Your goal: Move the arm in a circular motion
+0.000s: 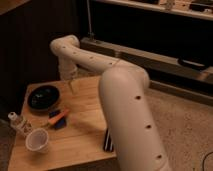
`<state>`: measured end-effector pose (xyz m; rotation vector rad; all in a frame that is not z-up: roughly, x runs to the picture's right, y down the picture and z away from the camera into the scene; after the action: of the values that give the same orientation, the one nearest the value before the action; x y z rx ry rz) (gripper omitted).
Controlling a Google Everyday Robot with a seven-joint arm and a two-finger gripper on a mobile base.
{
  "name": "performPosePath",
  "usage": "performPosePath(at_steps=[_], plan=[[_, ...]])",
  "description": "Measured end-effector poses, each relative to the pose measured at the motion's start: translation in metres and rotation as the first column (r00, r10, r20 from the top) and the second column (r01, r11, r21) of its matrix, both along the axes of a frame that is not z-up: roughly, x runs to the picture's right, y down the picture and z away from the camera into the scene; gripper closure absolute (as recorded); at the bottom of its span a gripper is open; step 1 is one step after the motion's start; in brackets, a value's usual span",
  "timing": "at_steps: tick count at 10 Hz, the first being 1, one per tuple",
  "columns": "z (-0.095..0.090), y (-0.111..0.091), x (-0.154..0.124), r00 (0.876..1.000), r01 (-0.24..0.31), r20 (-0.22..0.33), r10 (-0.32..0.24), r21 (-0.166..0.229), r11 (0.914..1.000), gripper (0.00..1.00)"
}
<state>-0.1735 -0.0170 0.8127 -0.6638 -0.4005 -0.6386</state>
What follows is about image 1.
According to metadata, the blue block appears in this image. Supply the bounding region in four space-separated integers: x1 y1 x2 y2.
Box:
49 109 61 118
54 118 66 130

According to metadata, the grey metal beam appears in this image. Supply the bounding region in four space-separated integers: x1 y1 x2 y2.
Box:
80 37 213 106

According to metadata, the black bowl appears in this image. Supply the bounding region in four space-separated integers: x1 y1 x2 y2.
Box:
27 85 60 111

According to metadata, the metal vertical pole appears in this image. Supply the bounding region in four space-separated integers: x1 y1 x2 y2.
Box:
86 0 94 41

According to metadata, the clear plastic bottle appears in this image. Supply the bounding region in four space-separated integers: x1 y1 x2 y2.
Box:
8 112 33 138

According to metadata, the clear plastic cup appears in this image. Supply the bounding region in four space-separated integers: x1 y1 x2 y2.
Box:
25 128 49 153

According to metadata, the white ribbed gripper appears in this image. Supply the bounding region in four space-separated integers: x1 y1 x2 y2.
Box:
58 57 78 93

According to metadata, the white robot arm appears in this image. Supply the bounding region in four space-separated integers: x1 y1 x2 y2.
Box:
50 35 172 171

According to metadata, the upper blue block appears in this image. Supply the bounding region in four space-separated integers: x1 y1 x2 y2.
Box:
49 109 61 118

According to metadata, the cluttered shelf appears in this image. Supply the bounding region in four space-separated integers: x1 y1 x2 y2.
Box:
95 0 213 21

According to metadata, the black handle on beam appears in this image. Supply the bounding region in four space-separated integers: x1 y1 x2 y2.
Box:
177 58 209 71

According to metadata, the lower blue block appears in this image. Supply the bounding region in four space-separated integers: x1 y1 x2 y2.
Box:
54 118 66 130

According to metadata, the wooden table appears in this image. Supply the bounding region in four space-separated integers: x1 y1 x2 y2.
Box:
7 75 118 171

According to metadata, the black cable on floor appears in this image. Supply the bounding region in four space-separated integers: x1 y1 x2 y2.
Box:
200 150 213 171

